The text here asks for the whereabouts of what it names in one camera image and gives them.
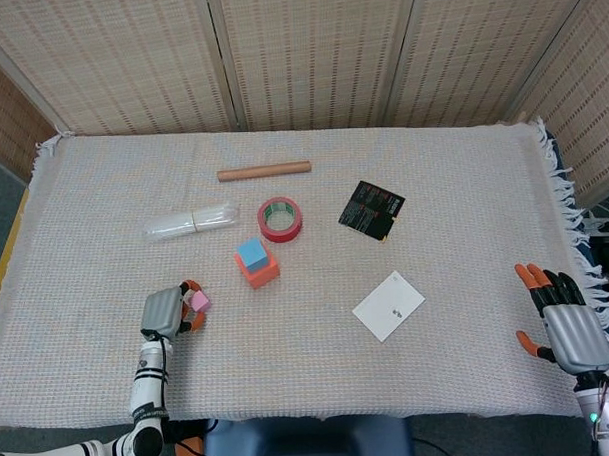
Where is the black printed card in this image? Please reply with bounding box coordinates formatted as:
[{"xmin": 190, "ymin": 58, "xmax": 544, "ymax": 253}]
[{"xmin": 336, "ymin": 178, "xmax": 408, "ymax": 247}]

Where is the white woven tablecloth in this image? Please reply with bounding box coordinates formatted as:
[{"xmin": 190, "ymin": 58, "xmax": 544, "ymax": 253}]
[{"xmin": 0, "ymin": 114, "xmax": 609, "ymax": 440}]

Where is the red tape roll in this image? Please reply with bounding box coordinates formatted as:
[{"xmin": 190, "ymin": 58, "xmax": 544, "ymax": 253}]
[{"xmin": 255, "ymin": 195, "xmax": 304, "ymax": 245}]

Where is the white paper card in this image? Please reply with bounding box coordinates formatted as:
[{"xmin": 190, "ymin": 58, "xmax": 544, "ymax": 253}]
[{"xmin": 350, "ymin": 269, "xmax": 429, "ymax": 344}]

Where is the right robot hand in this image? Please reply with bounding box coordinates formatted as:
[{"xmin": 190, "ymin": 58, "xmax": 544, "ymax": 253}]
[{"xmin": 513, "ymin": 259, "xmax": 609, "ymax": 380}]

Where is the bundle of clear straws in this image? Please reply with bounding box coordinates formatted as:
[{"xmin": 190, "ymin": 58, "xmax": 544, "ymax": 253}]
[{"xmin": 142, "ymin": 200, "xmax": 242, "ymax": 244}]

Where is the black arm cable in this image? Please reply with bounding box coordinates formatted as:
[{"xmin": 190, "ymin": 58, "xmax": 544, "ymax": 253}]
[{"xmin": 155, "ymin": 333, "xmax": 218, "ymax": 456}]

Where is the blue foam cube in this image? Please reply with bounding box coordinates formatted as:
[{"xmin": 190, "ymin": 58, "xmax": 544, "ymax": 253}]
[{"xmin": 236, "ymin": 236, "xmax": 270, "ymax": 273}]

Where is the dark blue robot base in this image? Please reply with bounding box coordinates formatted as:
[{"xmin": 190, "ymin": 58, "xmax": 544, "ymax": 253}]
[{"xmin": 200, "ymin": 411, "xmax": 417, "ymax": 456}]

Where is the bamboo folding screen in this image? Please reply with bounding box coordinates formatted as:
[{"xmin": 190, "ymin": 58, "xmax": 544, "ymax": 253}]
[{"xmin": 0, "ymin": 0, "xmax": 609, "ymax": 230}]

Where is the orange foam cube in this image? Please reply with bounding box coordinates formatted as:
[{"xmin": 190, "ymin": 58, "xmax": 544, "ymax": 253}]
[{"xmin": 233, "ymin": 251, "xmax": 282, "ymax": 291}]

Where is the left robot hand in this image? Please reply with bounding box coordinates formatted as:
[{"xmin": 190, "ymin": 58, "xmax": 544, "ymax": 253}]
[{"xmin": 138, "ymin": 278, "xmax": 209, "ymax": 343}]

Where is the wooden rod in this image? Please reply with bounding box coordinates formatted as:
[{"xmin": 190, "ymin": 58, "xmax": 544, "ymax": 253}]
[{"xmin": 215, "ymin": 160, "xmax": 313, "ymax": 184}]

